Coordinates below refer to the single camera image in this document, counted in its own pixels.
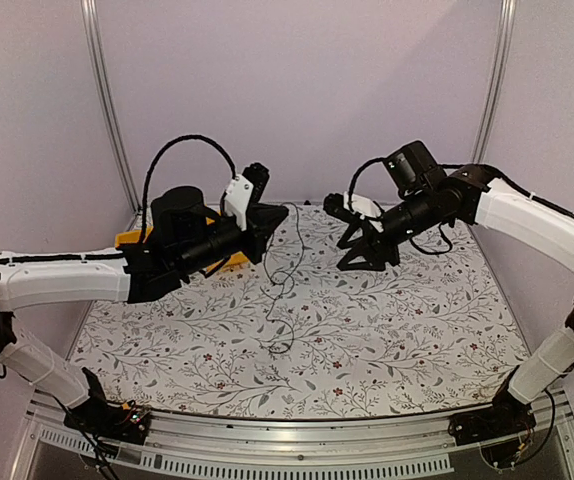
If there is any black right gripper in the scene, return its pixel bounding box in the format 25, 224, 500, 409
338, 187, 440, 270

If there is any black cable pile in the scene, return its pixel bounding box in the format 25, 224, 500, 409
256, 202, 303, 356

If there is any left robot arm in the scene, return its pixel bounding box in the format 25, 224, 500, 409
0, 186, 289, 434

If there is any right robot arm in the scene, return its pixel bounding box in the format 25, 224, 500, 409
323, 140, 574, 436

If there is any right yellow plastic bin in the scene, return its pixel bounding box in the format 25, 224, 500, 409
201, 215, 245, 278

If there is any yellow plastic bin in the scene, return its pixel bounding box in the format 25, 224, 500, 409
201, 215, 245, 278
114, 226, 153, 249

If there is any floral table cloth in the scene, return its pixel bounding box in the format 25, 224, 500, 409
70, 206, 528, 419

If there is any left yellow plastic bin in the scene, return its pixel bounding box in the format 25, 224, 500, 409
114, 226, 153, 249

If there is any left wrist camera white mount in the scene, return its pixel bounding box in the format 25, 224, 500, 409
221, 162, 270, 231

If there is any back aluminium floor rail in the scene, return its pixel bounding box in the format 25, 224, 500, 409
268, 197, 382, 212

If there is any aluminium front rail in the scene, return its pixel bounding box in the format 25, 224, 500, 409
10, 389, 574, 479

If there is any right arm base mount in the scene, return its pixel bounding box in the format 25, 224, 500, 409
448, 392, 536, 469

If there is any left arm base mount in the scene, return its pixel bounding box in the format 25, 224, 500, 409
64, 368, 152, 445

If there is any right aluminium corner post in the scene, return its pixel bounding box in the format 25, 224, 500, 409
472, 0, 518, 164

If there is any aluminium corner post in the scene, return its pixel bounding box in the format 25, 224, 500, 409
80, 0, 141, 213
472, 0, 518, 164

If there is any left aluminium corner post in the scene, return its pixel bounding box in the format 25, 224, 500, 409
80, 0, 141, 213

